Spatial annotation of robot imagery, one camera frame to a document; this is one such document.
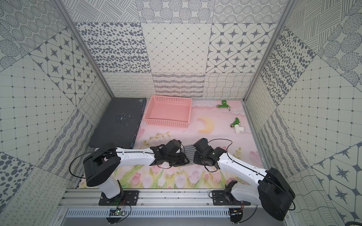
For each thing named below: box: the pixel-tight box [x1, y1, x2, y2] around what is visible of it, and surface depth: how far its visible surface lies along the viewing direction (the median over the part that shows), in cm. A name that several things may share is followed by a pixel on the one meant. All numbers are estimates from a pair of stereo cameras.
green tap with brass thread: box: [230, 117, 241, 128], surface depth 106 cm
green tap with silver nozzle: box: [216, 99, 231, 112], surface depth 117 cm
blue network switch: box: [88, 96, 148, 149], surface depth 106 cm
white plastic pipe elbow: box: [234, 124, 245, 134], surface depth 102 cm
